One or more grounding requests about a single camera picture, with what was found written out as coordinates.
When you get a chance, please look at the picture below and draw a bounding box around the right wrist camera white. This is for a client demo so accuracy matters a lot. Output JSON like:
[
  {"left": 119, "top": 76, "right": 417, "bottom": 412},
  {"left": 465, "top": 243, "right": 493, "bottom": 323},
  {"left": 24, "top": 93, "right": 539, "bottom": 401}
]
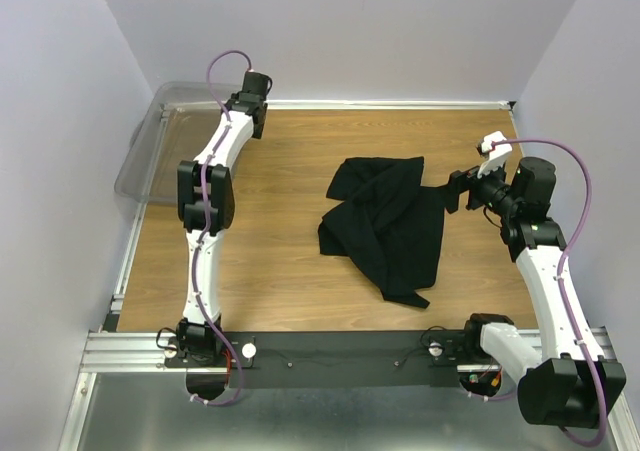
[{"left": 477, "top": 131, "right": 512, "bottom": 178}]

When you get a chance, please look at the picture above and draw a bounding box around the clear plastic bin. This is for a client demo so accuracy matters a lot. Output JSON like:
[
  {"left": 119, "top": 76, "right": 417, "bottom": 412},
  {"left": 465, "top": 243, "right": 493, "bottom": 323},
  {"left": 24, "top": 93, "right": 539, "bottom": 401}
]
[{"left": 114, "top": 82, "right": 253, "bottom": 209}]

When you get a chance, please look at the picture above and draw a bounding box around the black t shirt blue logo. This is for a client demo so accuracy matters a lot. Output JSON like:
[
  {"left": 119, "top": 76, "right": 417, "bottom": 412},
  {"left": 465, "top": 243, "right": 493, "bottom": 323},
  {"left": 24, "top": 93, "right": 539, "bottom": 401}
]
[{"left": 318, "top": 156, "right": 445, "bottom": 309}]

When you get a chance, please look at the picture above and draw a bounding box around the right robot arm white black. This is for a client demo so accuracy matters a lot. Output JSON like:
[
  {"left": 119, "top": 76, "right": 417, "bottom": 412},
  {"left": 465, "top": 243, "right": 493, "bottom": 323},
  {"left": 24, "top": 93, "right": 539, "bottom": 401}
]
[{"left": 445, "top": 157, "right": 626, "bottom": 430}]

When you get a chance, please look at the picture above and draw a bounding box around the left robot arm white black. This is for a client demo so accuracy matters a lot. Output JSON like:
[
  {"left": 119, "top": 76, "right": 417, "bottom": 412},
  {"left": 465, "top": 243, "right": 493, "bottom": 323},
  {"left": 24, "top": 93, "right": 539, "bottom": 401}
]
[{"left": 176, "top": 69, "right": 272, "bottom": 366}]

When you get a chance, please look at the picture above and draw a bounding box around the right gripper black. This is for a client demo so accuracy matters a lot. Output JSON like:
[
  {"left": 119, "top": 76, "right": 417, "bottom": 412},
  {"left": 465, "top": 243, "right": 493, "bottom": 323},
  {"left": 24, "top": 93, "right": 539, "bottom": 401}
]
[{"left": 434, "top": 155, "right": 520, "bottom": 218}]

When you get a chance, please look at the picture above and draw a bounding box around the aluminium frame rail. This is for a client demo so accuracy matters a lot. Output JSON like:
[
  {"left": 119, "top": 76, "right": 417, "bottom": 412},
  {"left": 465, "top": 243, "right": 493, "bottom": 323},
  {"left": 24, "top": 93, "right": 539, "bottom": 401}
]
[{"left": 58, "top": 105, "right": 168, "bottom": 450}]

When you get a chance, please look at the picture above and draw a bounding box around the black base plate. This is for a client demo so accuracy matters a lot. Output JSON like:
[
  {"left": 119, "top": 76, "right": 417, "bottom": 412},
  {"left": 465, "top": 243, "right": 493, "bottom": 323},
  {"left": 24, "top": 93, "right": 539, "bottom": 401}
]
[{"left": 158, "top": 326, "right": 501, "bottom": 395}]

